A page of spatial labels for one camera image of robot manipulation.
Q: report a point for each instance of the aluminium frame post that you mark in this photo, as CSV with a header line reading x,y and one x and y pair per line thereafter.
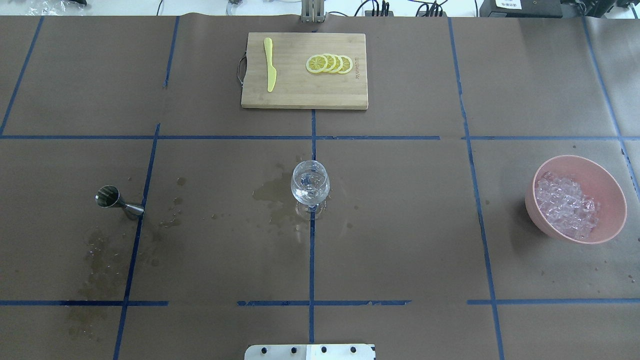
x,y
313,11

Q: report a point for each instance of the pile of clear ice cubes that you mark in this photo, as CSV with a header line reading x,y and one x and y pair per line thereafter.
x,y
566,207

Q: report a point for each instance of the lemon slice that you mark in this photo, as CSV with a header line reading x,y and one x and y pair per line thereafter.
x,y
331,62
337,63
347,64
317,64

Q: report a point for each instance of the steel jigger measuring cup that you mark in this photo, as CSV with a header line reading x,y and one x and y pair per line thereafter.
x,y
110,197

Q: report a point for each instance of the bamboo cutting board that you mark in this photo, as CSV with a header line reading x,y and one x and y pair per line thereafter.
x,y
295,87

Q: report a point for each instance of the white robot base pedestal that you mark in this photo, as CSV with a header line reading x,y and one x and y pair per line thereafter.
x,y
328,351

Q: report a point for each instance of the pink bowl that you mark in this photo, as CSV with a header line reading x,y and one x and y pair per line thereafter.
x,y
597,182

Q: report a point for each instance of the yellow plastic knife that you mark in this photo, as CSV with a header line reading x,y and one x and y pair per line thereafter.
x,y
268,47

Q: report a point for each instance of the clear wine glass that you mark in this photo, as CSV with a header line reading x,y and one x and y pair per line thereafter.
x,y
310,186

